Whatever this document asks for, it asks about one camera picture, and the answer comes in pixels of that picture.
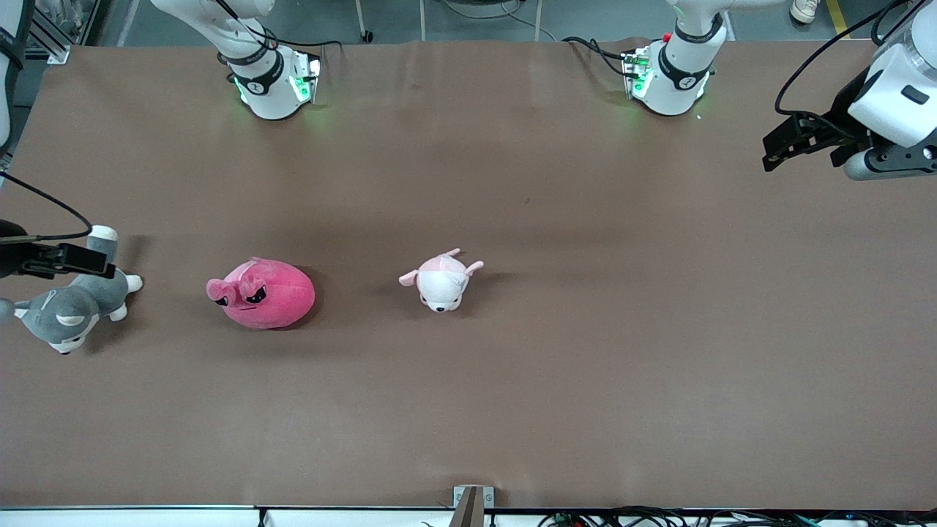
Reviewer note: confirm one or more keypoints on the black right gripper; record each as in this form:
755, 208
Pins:
10, 258

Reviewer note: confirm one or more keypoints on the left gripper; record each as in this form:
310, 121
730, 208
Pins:
842, 118

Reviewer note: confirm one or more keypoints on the magenta round plush toy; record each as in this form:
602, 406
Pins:
278, 300

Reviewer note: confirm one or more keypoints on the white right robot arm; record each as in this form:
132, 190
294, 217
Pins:
271, 88

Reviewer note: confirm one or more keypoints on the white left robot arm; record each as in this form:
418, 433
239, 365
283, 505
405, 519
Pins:
677, 80

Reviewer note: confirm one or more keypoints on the grey white husky plush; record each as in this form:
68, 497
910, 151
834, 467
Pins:
73, 307

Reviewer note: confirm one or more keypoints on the white sneaker shoe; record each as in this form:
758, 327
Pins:
804, 10

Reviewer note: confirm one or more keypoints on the brown table cover sheet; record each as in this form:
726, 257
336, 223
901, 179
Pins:
585, 380

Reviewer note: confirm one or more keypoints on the light pink plush puppy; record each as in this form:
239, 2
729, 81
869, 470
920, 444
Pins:
439, 285

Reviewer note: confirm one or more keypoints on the metal leg with caster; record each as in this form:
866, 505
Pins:
368, 33

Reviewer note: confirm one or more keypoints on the aluminium frame profile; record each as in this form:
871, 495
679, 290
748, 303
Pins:
51, 40
889, 44

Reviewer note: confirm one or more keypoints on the white table edge rail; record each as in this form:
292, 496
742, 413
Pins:
146, 518

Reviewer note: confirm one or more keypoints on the grey metal table bracket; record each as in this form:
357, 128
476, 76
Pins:
472, 509

